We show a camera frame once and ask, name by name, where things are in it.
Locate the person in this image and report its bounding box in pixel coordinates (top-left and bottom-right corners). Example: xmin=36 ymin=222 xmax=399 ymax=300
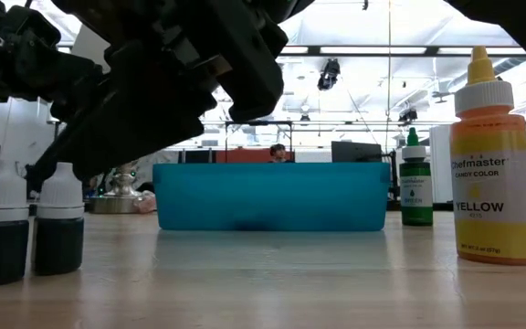
xmin=267 ymin=143 xmax=294 ymax=165

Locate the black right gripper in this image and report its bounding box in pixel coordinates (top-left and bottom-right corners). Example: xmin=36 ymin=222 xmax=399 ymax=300
xmin=26 ymin=0 xmax=315 ymax=193

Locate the black overhead beam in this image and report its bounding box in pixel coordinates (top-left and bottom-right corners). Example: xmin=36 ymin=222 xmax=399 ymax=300
xmin=280 ymin=44 xmax=526 ymax=58

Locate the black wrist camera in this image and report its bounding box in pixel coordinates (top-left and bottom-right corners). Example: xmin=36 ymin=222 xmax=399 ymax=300
xmin=218 ymin=7 xmax=287 ymax=123
xmin=0 ymin=4 xmax=62 ymax=49

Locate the green Chefmaster colouring bottle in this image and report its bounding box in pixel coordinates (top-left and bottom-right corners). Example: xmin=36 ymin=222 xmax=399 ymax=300
xmin=398 ymin=127 xmax=435 ymax=228

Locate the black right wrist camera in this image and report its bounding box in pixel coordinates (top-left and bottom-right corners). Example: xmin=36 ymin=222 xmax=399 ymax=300
xmin=218 ymin=7 xmax=287 ymax=123

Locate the teal plastic bin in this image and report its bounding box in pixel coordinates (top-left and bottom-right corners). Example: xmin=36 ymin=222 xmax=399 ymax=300
xmin=152 ymin=162 xmax=391 ymax=232

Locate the white shade silver table lamp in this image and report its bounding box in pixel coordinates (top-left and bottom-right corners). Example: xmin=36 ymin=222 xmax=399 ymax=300
xmin=70 ymin=25 xmax=157 ymax=215

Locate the yellow Chefmaster colouring bottle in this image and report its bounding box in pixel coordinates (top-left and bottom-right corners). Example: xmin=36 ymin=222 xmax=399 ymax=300
xmin=448 ymin=45 xmax=526 ymax=268

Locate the crumpled clear wrapper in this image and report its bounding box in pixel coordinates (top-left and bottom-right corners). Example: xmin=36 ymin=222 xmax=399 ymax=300
xmin=131 ymin=190 xmax=158 ymax=215

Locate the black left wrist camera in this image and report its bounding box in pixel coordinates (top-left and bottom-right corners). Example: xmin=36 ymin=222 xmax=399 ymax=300
xmin=0 ymin=4 xmax=62 ymax=49

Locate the red partition panel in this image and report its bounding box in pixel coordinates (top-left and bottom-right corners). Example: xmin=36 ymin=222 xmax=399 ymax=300
xmin=215 ymin=148 xmax=295 ymax=165

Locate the black hanging camera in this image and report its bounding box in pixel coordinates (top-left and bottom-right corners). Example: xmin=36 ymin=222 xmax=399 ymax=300
xmin=398 ymin=105 xmax=420 ymax=125
xmin=316 ymin=58 xmax=342 ymax=92

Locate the black metal frame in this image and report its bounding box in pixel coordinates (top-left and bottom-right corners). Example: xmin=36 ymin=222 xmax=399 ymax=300
xmin=223 ymin=120 xmax=295 ymax=165

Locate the thin black hanging cable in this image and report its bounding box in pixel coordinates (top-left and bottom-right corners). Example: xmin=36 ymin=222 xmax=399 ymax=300
xmin=384 ymin=0 xmax=393 ymax=152

